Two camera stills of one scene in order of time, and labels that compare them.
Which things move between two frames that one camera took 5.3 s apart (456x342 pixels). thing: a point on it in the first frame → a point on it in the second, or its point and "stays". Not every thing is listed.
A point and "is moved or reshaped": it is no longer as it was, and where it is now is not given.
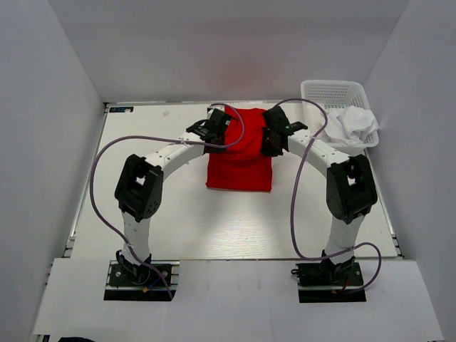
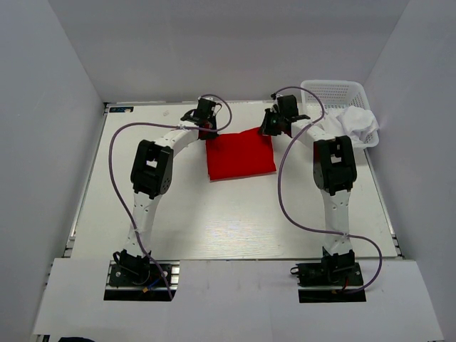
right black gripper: (265, 149) → (266, 128)
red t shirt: (242, 167) is moved or reshaped
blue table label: (120, 109) stays
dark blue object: (74, 339) stays
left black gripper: (218, 149) → (211, 135)
